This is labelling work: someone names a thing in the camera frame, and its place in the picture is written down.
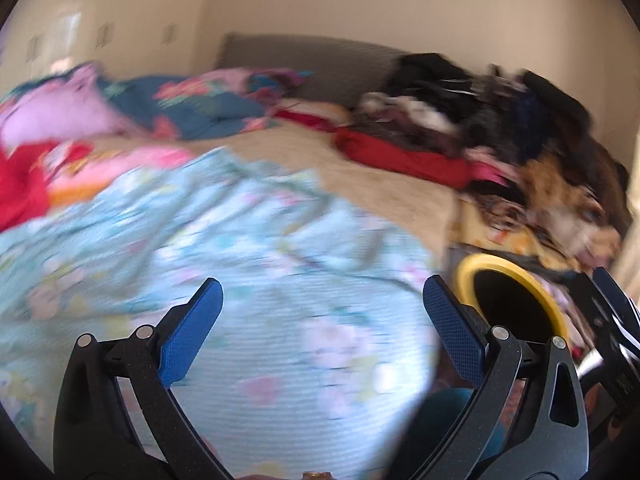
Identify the pile of mixed clothes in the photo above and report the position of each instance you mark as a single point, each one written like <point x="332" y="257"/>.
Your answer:
<point x="541" y="187"/>

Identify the white wardrobe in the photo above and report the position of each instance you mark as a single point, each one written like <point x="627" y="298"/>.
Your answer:
<point x="127" y="38"/>

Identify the red cloth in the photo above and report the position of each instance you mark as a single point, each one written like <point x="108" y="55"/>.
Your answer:
<point x="26" y="172"/>

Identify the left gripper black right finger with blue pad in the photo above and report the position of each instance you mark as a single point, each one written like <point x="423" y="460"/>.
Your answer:
<point x="526" y="418"/>

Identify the red and cream pillow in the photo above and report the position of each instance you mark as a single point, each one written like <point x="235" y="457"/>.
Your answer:
<point x="314" y="115"/>

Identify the beige bed cover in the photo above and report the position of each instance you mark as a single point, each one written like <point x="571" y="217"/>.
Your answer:
<point x="422" y="208"/>

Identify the yellow rimmed trash bin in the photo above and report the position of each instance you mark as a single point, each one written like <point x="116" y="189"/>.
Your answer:
<point x="505" y="294"/>

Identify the grey headboard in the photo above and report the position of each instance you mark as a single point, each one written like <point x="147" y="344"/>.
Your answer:
<point x="340" y="70"/>

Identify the pink cartoon blanket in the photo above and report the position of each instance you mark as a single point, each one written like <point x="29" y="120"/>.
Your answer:
<point x="83" y="178"/>

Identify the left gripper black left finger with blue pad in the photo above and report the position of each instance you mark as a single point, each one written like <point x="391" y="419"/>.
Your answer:
<point x="117" y="417"/>

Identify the blue floral quilt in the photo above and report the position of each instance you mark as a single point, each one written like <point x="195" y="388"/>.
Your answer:
<point x="83" y="102"/>

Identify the striped colourful cloth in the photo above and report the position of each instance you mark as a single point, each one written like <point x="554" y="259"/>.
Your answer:
<point x="277" y="80"/>

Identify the red garment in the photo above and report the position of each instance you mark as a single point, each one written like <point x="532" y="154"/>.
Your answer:
<point x="379" y="154"/>

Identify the light blue Hello Kitty blanket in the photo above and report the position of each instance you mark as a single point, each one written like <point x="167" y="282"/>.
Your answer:
<point x="322" y="350"/>

